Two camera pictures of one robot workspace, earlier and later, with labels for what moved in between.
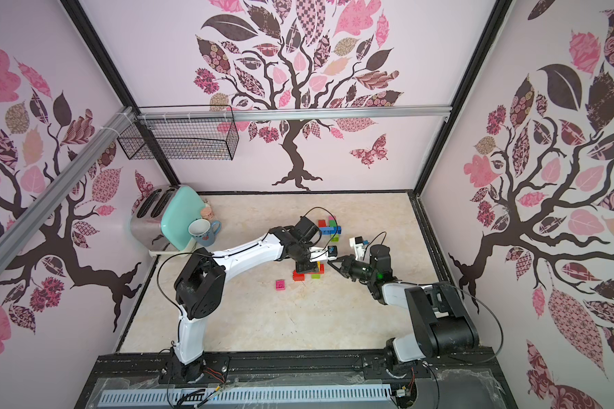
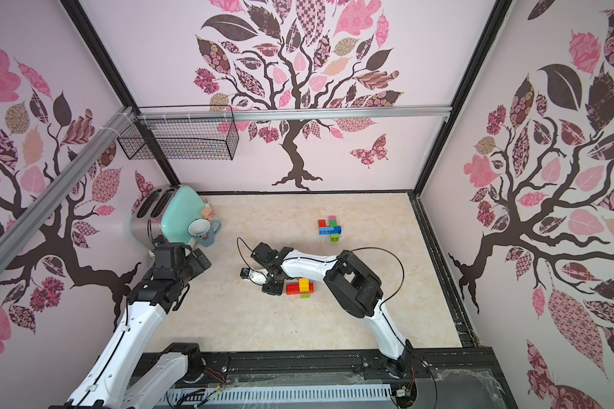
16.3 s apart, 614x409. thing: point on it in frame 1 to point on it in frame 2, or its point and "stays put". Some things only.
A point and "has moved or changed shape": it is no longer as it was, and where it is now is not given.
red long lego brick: (301, 276) has moved or changed shape
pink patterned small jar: (207, 212) stays put
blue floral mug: (204, 232) stays put
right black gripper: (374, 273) to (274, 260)
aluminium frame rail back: (354, 111) stays put
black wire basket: (206, 132) stays put
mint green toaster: (160, 217) stays put
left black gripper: (309, 267) to (195, 263)
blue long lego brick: (330, 230) stays put
